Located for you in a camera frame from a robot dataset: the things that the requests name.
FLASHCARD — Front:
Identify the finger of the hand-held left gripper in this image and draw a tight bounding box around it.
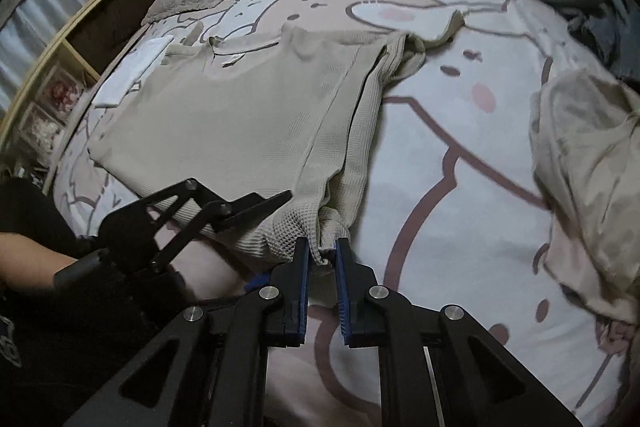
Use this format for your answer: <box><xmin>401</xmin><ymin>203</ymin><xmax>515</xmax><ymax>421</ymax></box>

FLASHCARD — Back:
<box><xmin>97</xmin><ymin>178</ymin><xmax>294</xmax><ymax>275</ymax></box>

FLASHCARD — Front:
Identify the beige waffle knit garment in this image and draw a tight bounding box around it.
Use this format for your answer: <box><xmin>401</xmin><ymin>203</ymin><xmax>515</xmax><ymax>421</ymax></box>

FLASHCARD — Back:
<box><xmin>89</xmin><ymin>9</ymin><xmax>466</xmax><ymax>267</ymax></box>

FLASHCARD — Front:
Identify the red and white ornament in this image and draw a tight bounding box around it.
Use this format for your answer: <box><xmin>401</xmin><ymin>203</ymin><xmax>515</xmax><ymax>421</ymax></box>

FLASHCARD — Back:
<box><xmin>42</xmin><ymin>66</ymin><xmax>85</xmax><ymax>114</ymax></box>

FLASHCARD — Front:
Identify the dark grey clothes pile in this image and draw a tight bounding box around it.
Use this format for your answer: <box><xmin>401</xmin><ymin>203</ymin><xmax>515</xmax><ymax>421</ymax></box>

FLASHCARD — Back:
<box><xmin>516</xmin><ymin>0</ymin><xmax>640</xmax><ymax>80</ymax></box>

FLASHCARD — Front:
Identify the printed pink and white bedsheet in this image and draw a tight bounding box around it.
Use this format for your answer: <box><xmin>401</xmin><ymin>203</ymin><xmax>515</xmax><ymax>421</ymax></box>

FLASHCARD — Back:
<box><xmin>50</xmin><ymin>0</ymin><xmax>640</xmax><ymax>427</ymax></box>

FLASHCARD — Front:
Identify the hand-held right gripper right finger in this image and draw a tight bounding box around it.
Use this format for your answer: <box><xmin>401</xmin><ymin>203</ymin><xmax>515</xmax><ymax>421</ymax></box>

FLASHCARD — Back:
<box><xmin>335</xmin><ymin>236</ymin><xmax>584</xmax><ymax>427</ymax></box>

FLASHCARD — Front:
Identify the light wooden shelf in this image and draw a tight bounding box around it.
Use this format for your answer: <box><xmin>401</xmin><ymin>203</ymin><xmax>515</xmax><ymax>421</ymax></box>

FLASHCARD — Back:
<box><xmin>0</xmin><ymin>0</ymin><xmax>221</xmax><ymax>150</ymax></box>

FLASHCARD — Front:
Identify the cream crumpled garment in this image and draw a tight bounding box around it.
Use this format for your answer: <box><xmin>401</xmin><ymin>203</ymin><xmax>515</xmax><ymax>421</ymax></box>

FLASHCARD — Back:
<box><xmin>529</xmin><ymin>68</ymin><xmax>640</xmax><ymax>325</ymax></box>

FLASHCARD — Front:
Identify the white folded cloth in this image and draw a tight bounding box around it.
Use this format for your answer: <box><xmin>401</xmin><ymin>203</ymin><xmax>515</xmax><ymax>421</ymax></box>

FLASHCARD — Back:
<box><xmin>94</xmin><ymin>36</ymin><xmax>175</xmax><ymax>108</ymax></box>

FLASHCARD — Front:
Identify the person's left forearm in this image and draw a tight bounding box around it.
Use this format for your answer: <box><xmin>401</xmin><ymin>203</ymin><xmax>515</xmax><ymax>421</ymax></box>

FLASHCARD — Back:
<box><xmin>0</xmin><ymin>232</ymin><xmax>78</xmax><ymax>297</ymax></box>

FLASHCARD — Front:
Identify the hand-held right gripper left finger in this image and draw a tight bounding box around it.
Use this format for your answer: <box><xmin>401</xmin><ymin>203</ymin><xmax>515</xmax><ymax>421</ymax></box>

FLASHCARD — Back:
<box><xmin>65</xmin><ymin>236</ymin><xmax>311</xmax><ymax>427</ymax></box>

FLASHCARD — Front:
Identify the person's black clothing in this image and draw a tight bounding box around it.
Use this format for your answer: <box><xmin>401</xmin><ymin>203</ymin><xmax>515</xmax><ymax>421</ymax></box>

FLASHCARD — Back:
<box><xmin>0</xmin><ymin>179</ymin><xmax>201</xmax><ymax>427</ymax></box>

